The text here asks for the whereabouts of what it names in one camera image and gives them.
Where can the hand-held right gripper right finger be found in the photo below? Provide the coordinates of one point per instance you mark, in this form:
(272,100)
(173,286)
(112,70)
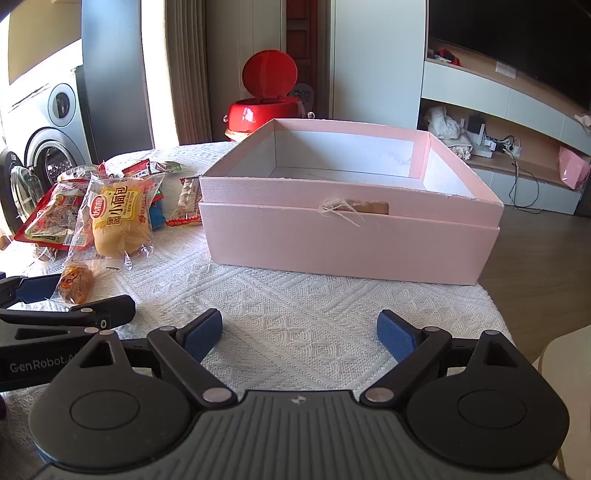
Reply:
(397,336)

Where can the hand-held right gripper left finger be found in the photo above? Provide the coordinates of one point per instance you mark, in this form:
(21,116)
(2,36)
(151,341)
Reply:
(205,334)

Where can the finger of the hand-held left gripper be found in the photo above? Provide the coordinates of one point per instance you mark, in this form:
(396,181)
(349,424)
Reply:
(39,286)
(111,308)

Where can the small clear orange snack packet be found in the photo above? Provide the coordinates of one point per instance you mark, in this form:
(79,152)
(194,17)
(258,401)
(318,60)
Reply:
(76,279)

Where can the large red snack packet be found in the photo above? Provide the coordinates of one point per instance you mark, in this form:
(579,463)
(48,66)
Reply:
(51,217)

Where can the pink cardboard box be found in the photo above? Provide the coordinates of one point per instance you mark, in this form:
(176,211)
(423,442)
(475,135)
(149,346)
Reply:
(346,249)

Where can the white woven tablecloth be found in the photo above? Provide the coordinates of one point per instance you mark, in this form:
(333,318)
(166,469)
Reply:
(286,314)

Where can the yellow bread packet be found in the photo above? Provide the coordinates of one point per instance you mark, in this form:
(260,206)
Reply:
(120,217)

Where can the small blue snack packet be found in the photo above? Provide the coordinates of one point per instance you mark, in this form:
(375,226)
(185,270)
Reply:
(157,216)

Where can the clear yellowish snack packet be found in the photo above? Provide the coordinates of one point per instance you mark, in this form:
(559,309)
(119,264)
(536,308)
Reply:
(78,173)

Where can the grey washing machine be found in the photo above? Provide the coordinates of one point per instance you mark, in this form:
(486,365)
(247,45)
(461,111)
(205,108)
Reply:
(46,157)

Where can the red-edged brown snack packet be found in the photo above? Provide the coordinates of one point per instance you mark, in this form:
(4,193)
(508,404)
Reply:
(187,203)

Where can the small red snack packet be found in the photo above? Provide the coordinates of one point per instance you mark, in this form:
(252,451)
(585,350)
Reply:
(137,168)

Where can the green snack packet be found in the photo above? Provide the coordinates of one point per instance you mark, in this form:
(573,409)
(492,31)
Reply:
(167,166)

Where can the grey tumble dryer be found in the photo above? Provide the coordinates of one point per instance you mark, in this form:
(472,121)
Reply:
(41,92)

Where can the gold bin liner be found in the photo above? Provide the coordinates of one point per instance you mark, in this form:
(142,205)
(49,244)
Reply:
(236,134)

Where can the white router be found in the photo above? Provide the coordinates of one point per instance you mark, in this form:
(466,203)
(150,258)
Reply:
(485,141)

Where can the white cloth pile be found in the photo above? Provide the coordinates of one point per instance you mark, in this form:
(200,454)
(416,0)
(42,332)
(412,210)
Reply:
(443,127)

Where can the white power strip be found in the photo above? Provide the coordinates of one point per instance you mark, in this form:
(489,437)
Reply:
(512,146)

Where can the grey door panel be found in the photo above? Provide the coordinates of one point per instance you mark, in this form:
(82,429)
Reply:
(115,69)

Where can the pink plastic bag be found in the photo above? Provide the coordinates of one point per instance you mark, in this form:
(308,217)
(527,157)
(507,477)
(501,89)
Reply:
(575,166)

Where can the beige pleated curtain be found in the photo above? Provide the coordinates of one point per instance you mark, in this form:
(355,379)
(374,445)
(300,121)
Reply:
(189,69)

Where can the white and wood TV cabinet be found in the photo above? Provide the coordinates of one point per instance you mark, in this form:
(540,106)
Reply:
(489,92)

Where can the red trash bin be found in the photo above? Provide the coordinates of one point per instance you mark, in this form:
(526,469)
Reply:
(270,74)

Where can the red cloth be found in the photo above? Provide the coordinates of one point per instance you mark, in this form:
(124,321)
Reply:
(447,55)

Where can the white paper label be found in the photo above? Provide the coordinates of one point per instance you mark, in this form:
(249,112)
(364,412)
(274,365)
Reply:
(506,69)

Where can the red wooden door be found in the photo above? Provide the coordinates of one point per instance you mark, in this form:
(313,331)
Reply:
(301,41)

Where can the black television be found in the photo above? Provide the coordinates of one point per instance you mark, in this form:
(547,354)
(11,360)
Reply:
(508,27)

